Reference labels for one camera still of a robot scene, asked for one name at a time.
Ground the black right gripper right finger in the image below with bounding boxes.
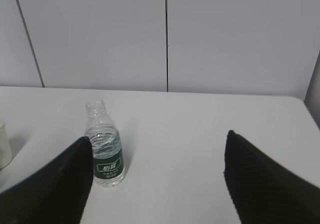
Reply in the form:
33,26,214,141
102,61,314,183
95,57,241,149
223,130,320,224

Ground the clear green-label water bottle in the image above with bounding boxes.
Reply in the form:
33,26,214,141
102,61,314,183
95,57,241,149
84,100,125,188

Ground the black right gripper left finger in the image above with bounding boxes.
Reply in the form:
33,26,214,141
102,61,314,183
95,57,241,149
0,137,94,224

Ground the white paper cup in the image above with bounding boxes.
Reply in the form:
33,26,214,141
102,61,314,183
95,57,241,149
0,121,13,169

